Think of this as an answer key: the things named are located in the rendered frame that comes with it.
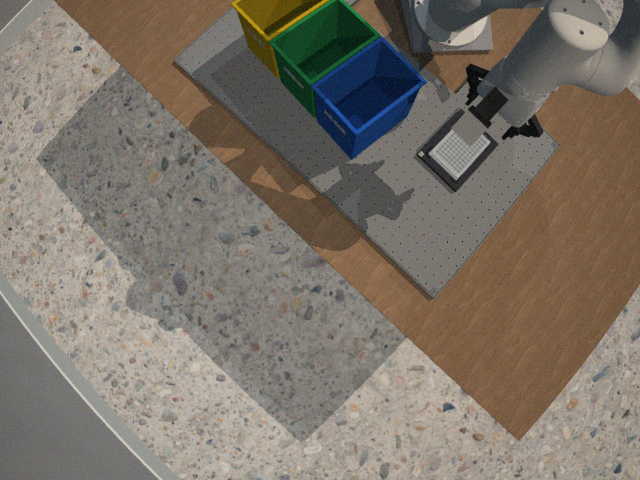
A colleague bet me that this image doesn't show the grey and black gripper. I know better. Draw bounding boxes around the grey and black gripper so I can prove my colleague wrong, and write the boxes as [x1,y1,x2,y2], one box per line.
[465,56,550,140]

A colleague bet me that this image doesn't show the yellow open bin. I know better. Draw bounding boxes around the yellow open bin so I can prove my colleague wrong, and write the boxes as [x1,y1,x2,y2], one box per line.
[231,0,330,79]

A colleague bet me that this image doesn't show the blue bin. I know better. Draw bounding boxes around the blue bin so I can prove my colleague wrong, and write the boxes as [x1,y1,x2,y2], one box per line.
[311,36,427,160]

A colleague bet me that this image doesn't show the green bin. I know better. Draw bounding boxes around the green bin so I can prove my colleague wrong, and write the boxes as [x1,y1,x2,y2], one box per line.
[269,0,381,118]

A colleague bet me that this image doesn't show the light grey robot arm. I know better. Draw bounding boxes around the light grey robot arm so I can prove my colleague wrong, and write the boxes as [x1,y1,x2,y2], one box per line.
[413,0,640,146]

